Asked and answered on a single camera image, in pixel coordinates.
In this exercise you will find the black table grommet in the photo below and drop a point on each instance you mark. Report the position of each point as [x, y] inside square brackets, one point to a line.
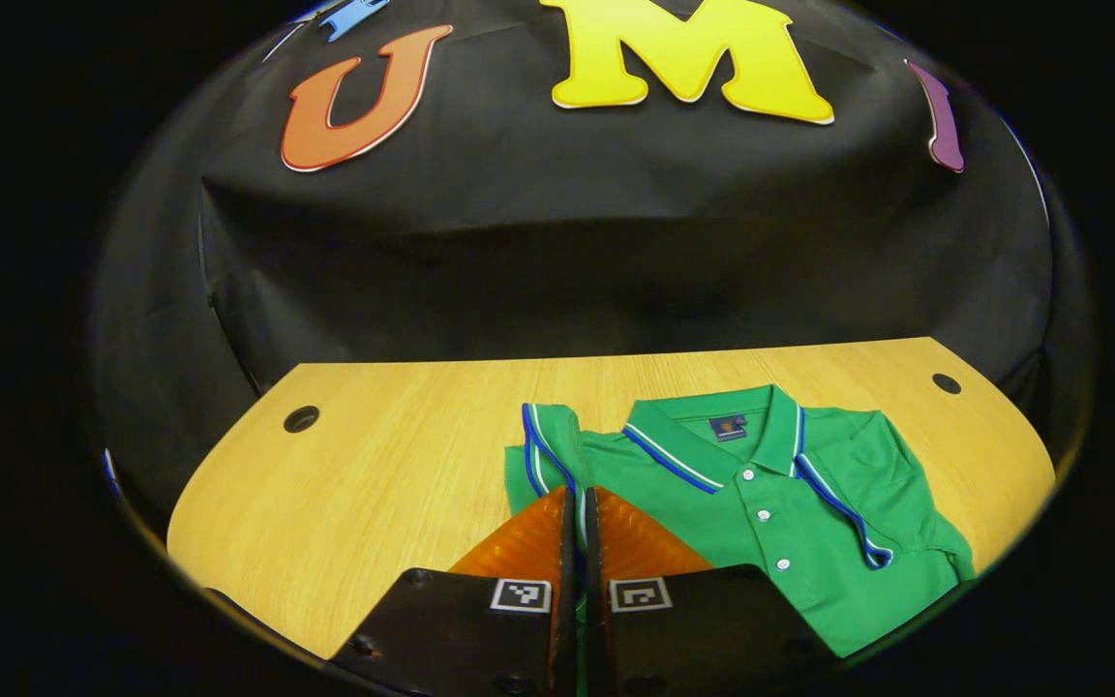
[301, 418]
[946, 382]

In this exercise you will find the green T-shirt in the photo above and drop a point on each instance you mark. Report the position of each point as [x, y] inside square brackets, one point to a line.
[809, 561]

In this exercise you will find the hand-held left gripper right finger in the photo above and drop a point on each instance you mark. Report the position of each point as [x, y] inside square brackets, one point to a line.
[592, 552]

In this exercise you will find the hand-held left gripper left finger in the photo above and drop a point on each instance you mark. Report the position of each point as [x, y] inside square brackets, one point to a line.
[565, 552]

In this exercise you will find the black backdrop cloth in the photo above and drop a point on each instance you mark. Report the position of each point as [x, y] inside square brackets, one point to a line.
[616, 252]

